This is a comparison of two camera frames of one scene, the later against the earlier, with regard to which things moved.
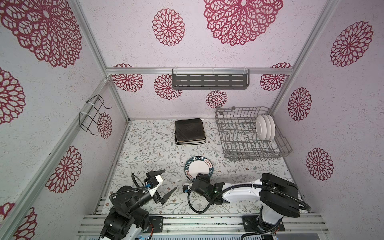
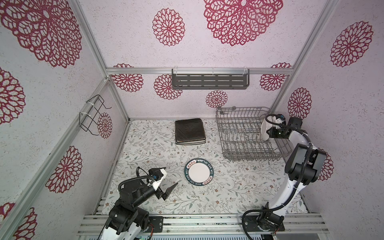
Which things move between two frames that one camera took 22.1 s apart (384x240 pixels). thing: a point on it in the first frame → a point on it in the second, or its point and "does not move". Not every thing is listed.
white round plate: x=261 y=127 → x=198 y=171
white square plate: x=189 y=143 does not move
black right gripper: x=202 y=178 → x=272 y=133
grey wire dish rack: x=236 y=127 does not move
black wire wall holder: x=87 y=121 does not move
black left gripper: x=157 y=198 → x=160 y=193
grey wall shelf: x=210 y=78 does not move
